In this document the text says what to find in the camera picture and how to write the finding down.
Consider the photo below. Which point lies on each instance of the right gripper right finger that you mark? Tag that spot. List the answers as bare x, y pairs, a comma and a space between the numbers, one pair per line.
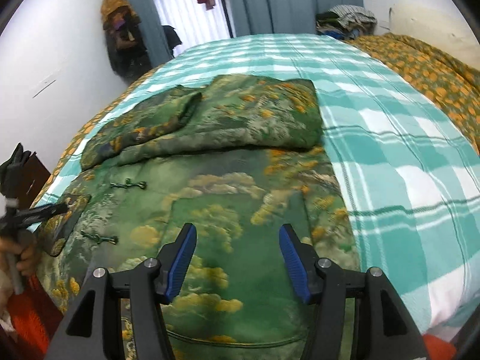
382, 326

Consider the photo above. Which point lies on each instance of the blue curtain left panel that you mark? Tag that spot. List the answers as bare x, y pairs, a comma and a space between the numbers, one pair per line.
152, 31

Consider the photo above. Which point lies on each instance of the pile of clothes by bed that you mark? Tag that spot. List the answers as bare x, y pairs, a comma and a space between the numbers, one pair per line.
346, 22

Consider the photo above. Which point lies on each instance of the orange floral green quilt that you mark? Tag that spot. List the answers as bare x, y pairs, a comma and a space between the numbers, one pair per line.
431, 75

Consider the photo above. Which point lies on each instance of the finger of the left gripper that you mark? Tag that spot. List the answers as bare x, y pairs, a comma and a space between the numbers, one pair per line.
15, 220

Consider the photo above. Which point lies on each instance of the cream bed headboard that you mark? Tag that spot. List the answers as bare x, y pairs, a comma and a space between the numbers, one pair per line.
447, 33

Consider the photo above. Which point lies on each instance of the dark wooden dresser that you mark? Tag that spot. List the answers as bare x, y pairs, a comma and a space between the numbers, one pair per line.
33, 177

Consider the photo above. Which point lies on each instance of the person's cream sleeve forearm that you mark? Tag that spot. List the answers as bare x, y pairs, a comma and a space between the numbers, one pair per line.
6, 290

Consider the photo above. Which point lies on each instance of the teal white plaid bed sheet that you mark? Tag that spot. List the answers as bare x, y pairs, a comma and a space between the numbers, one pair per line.
432, 257

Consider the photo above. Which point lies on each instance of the green landscape print padded jacket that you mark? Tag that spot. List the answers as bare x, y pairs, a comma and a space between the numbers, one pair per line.
238, 158

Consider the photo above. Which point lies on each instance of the coats hanging on rack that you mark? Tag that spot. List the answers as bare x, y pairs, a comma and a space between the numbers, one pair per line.
124, 41

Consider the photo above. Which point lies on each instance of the person's left hand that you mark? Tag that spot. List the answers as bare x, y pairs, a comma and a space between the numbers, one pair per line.
26, 252

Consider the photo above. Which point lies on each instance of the white wall switch plate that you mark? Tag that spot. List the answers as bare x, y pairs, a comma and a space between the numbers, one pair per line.
42, 87

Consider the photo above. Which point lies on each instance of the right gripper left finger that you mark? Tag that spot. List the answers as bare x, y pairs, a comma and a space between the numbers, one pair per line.
91, 328

